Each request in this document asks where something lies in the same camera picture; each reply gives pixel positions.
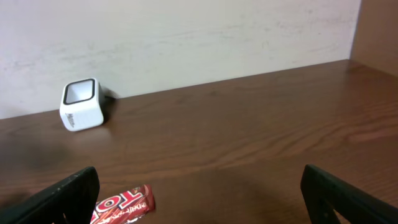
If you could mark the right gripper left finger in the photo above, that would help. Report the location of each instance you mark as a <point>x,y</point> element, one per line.
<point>71,200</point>

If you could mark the red chocolate bar wrapper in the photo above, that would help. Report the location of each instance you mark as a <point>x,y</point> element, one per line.
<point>126,207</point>

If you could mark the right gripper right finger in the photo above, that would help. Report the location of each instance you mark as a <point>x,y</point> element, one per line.
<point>325,195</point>

